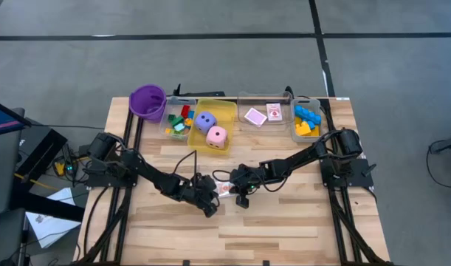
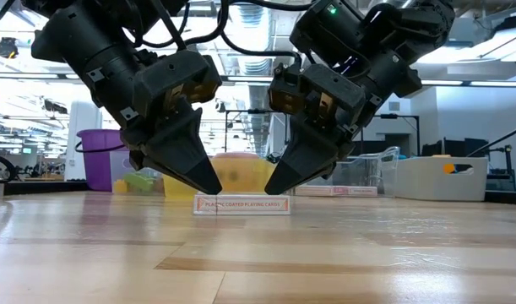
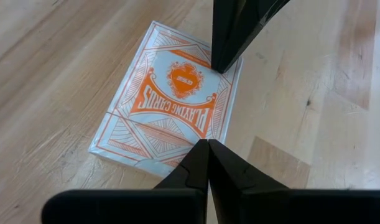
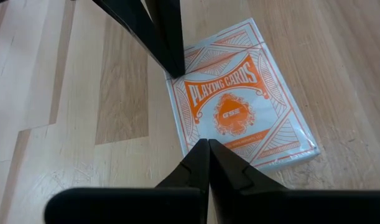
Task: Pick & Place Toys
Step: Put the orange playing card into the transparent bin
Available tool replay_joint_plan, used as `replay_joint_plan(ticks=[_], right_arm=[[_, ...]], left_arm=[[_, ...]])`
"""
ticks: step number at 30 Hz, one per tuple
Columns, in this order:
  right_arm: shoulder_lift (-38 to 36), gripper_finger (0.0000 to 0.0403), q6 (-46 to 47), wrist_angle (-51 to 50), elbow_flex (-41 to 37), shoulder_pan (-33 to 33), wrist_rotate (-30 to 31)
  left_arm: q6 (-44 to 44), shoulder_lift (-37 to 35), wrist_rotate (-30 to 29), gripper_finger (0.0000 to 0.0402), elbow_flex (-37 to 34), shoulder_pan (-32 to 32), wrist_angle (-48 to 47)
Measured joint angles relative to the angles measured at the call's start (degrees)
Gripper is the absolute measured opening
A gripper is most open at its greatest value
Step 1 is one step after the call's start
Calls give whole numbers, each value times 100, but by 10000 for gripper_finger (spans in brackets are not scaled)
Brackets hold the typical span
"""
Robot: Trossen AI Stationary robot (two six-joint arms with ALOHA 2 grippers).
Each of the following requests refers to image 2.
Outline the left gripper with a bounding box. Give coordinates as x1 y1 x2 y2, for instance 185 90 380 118
82 46 224 196

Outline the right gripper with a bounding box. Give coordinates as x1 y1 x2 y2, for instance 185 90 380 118
263 50 424 197

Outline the light green toy block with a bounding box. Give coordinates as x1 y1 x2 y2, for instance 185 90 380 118
122 171 158 193

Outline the orange print card deck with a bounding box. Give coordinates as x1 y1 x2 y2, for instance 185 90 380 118
193 193 291 216

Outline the yellow translucent plastic bin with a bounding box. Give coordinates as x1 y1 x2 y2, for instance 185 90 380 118
162 158 280 200

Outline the small clear plastic bin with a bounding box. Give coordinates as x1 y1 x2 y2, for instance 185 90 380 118
112 149 166 196

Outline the large clear plastic bin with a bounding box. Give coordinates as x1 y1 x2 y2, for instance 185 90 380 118
316 145 401 198

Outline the purple plastic bucket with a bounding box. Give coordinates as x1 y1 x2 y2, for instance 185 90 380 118
74 129 130 193

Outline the white column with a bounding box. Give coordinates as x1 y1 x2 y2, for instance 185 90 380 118
65 99 103 182

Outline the grey plastic bin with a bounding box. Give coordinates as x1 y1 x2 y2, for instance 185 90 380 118
383 155 489 203

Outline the black stand with tilted rod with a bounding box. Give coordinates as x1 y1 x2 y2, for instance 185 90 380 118
467 122 516 192

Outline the black ceiling spotlight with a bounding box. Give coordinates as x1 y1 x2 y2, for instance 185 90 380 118
0 36 20 59

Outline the black table edge rail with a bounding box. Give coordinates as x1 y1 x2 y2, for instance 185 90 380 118
3 180 90 196

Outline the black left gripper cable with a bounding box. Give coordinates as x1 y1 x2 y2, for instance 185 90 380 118
133 0 230 51

